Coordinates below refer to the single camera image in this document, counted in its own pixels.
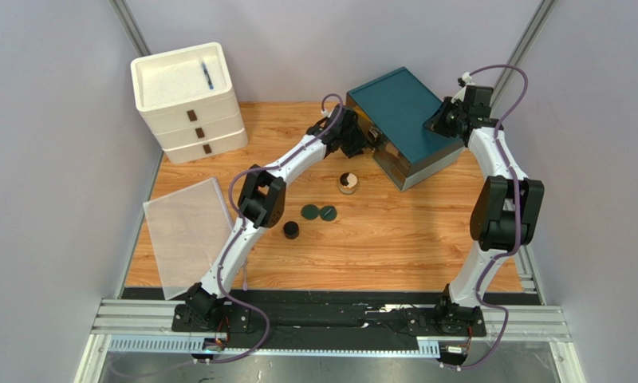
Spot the clear acrylic drawer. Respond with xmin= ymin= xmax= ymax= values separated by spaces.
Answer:
xmin=351 ymin=105 xmax=411 ymax=191

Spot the gold lid cream jar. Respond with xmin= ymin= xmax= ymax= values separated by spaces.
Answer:
xmin=338 ymin=172 xmax=359 ymax=195

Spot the teal drawer organizer box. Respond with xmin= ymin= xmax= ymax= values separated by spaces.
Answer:
xmin=346 ymin=67 xmax=464 ymax=192

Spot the dark green round compact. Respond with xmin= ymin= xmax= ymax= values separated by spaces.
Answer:
xmin=301 ymin=204 xmax=320 ymax=220

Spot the small black jar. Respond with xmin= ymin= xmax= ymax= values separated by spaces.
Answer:
xmin=282 ymin=221 xmax=300 ymax=239

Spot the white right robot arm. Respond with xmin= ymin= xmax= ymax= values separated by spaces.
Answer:
xmin=427 ymin=81 xmax=545 ymax=326

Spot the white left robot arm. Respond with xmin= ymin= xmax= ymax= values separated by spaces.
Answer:
xmin=185 ymin=105 xmax=368 ymax=322

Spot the blue pen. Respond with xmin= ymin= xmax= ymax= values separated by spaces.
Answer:
xmin=200 ymin=61 xmax=215 ymax=90

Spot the white three drawer cabinet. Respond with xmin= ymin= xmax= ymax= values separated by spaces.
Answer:
xmin=130 ymin=42 xmax=249 ymax=164

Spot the white mesh pouch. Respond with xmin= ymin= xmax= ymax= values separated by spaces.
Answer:
xmin=143 ymin=177 xmax=234 ymax=300

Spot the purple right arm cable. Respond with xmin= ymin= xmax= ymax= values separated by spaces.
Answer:
xmin=435 ymin=64 xmax=530 ymax=371

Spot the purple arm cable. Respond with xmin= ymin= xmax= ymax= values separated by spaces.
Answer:
xmin=435 ymin=64 xmax=530 ymax=371
xmin=108 ymin=93 xmax=345 ymax=379

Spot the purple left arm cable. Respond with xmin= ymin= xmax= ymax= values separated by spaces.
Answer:
xmin=108 ymin=93 xmax=345 ymax=379

